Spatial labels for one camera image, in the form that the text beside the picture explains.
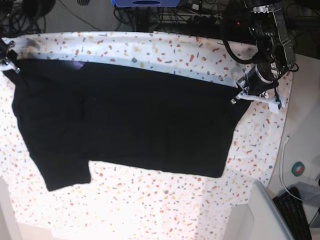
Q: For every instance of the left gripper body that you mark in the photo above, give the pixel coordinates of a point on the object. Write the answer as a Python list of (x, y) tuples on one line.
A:
[(258, 80)]

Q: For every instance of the black t-shirt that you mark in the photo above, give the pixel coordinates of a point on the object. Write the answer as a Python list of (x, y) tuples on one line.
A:
[(121, 115)]

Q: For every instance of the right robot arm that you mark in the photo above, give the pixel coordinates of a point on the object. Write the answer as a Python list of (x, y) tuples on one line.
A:
[(8, 57)]

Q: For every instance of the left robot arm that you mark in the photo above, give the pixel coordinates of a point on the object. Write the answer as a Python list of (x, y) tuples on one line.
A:
[(275, 56)]

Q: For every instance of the green tape roll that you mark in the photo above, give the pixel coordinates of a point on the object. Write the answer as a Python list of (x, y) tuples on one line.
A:
[(298, 169)]

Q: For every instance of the black keyboard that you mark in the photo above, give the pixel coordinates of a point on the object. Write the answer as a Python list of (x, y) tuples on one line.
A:
[(292, 211)]

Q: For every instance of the grey plastic bin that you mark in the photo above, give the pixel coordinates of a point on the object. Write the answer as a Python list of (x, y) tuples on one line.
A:
[(259, 219)]

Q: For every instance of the terrazzo pattern tablecloth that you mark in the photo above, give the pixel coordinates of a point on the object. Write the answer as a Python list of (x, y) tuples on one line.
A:
[(127, 203)]

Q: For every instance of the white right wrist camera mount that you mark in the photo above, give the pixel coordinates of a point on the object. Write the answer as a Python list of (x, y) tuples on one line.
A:
[(8, 67)]

